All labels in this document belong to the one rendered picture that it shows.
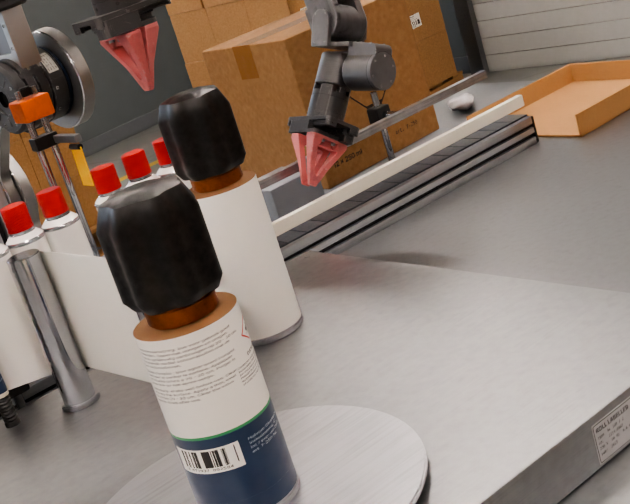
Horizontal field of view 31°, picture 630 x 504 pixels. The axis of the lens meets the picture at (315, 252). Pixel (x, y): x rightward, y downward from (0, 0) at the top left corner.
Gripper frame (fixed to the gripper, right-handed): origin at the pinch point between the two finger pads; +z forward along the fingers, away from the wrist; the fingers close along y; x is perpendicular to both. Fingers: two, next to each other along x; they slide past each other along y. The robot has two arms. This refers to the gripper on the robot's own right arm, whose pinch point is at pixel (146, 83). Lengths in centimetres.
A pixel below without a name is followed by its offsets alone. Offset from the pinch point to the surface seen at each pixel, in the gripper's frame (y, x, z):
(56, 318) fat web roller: -21.6, -0.7, 20.1
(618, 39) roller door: 418, 255, 106
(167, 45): 372, 608, 59
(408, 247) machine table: 32.5, 2.2, 36.3
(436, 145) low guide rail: 54, 14, 29
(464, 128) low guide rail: 60, 13, 28
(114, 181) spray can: 0.1, 17.3, 12.5
